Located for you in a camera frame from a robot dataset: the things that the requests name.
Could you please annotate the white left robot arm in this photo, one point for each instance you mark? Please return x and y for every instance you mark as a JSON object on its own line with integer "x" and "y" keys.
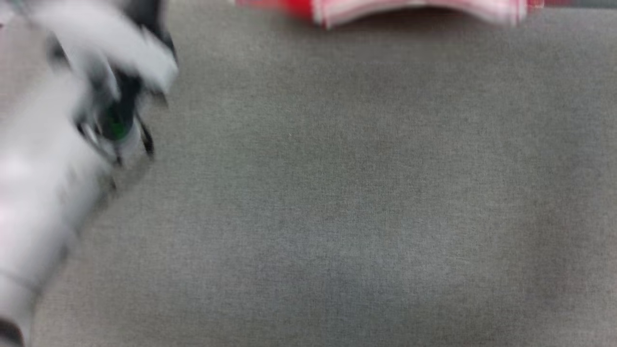
{"x": 38, "y": 202}

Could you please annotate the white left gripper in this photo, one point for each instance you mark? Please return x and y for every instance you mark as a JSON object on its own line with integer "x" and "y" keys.
{"x": 120, "y": 43}

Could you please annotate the red and white garment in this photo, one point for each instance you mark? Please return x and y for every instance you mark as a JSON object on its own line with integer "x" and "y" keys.
{"x": 299, "y": 6}

